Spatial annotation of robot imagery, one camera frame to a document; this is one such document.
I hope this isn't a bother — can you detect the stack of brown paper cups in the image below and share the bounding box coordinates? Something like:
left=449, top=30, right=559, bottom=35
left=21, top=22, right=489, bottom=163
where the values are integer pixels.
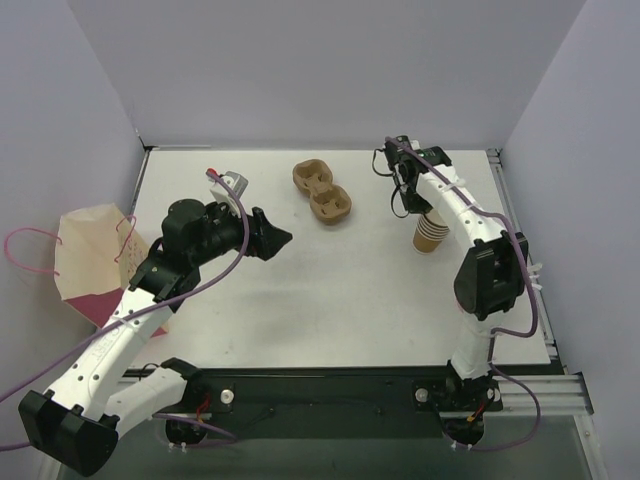
left=413, top=209, right=450, bottom=254

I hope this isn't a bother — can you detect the cream and pink paper bag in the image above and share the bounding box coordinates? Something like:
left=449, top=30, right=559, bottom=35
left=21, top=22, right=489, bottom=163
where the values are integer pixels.
left=4, top=202, right=171, bottom=339

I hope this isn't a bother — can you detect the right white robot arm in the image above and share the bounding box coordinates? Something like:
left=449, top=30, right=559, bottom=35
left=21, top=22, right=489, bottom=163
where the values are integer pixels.
left=383, top=136, right=533, bottom=408

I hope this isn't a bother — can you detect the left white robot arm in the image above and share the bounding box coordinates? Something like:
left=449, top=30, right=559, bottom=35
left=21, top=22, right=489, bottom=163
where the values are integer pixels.
left=18, top=199, right=293, bottom=476

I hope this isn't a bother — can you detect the brown pulp cup carrier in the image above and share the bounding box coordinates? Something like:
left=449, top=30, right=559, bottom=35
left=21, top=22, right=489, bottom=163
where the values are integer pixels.
left=292, top=159, right=352, bottom=225

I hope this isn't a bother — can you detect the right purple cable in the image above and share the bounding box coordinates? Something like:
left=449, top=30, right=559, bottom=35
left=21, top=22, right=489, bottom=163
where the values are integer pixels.
left=384, top=137, right=544, bottom=454

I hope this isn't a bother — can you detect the purple cable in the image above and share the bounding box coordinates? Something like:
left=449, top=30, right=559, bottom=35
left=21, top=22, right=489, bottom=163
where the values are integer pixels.
left=0, top=172, right=251, bottom=451
left=384, top=137, right=544, bottom=454

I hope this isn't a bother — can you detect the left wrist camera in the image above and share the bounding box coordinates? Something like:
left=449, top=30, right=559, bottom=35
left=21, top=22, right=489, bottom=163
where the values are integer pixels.
left=206, top=168, right=249, bottom=210

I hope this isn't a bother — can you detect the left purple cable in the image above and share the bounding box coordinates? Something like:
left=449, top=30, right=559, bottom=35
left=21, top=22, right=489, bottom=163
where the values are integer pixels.
left=0, top=172, right=251, bottom=451

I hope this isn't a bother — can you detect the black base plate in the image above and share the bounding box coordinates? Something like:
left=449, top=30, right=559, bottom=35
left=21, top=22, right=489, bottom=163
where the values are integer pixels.
left=160, top=367, right=503, bottom=444

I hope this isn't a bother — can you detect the aluminium frame rail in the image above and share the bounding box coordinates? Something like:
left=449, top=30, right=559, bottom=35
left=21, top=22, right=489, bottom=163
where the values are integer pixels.
left=487, top=147, right=596, bottom=416

